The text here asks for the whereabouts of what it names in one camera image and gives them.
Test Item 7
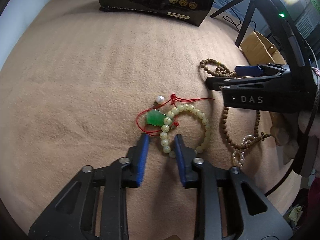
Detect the brown wooden bead necklace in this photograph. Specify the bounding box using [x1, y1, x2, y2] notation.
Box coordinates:
[199, 59, 272, 150]

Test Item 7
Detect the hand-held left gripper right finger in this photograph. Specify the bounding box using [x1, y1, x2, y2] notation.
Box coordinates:
[174, 134, 293, 240]

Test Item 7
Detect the white pearl bracelet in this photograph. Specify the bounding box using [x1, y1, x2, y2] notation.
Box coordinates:
[232, 134, 255, 167]

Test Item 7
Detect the black tripod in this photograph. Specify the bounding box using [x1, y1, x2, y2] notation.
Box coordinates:
[210, 0, 265, 47]

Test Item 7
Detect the cardboard box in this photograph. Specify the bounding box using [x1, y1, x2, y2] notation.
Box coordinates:
[240, 31, 287, 67]

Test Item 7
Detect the black snack bag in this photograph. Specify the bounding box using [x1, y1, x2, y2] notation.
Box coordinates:
[96, 0, 220, 27]

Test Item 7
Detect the beige fuzzy object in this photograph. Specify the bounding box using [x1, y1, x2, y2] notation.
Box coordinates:
[270, 111, 300, 165]

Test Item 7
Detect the blue checkered bedsheet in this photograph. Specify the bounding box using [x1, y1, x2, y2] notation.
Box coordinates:
[211, 0, 253, 34]

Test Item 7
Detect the green jade pendant red cord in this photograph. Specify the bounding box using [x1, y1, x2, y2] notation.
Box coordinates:
[137, 94, 215, 137]

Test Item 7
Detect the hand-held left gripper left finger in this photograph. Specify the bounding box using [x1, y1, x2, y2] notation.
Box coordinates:
[28, 133, 150, 240]

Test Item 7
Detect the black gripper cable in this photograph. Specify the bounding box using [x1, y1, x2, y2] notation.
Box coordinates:
[264, 52, 320, 197]

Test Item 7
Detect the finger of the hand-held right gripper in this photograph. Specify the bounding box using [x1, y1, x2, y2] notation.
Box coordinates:
[205, 71, 292, 92]
[234, 64, 291, 77]

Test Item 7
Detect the pale green bead bracelet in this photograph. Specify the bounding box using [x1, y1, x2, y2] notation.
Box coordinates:
[159, 104, 212, 158]

